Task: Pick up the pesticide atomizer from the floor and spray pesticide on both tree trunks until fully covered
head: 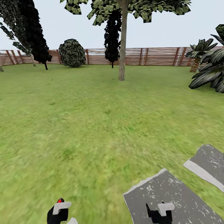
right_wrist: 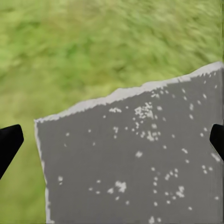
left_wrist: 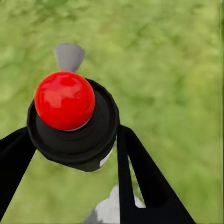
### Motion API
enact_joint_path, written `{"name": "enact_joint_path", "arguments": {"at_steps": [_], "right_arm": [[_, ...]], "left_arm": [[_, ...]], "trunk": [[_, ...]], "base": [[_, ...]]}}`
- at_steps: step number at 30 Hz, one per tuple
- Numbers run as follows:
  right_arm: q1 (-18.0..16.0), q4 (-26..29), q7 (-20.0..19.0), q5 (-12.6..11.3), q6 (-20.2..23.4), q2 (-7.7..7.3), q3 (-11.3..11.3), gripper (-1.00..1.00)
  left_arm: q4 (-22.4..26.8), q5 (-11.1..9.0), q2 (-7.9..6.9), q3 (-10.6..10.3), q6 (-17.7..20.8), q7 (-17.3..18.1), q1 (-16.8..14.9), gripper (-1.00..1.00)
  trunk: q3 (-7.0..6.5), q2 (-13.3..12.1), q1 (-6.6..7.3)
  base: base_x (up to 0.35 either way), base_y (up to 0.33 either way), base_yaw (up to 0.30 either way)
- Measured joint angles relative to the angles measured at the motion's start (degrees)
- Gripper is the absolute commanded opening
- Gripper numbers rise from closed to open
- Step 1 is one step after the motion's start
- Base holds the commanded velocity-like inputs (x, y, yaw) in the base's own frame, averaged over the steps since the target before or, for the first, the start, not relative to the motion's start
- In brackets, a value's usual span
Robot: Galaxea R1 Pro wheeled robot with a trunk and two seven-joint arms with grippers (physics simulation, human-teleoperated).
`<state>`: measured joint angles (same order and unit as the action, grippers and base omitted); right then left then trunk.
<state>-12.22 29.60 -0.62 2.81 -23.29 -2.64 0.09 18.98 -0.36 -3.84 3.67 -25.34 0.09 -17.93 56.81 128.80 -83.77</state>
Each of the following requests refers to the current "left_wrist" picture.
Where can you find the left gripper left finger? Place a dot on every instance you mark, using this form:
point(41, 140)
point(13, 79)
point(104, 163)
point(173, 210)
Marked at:
point(16, 151)

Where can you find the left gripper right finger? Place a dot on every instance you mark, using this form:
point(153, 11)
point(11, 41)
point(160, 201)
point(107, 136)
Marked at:
point(162, 204)

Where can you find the pesticide atomizer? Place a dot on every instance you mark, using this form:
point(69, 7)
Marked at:
point(73, 121)

